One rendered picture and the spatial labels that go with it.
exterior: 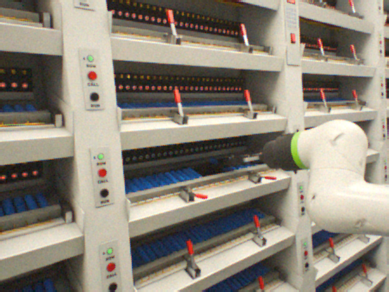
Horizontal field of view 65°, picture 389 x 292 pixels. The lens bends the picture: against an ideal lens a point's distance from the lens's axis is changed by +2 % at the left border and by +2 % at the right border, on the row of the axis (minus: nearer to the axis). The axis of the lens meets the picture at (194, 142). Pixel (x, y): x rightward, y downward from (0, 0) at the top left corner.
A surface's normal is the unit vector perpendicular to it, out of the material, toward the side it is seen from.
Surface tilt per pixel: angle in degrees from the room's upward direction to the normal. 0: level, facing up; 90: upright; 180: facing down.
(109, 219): 90
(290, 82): 90
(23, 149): 111
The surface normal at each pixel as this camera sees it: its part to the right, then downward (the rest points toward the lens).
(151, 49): 0.60, 0.35
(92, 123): 0.61, 0.00
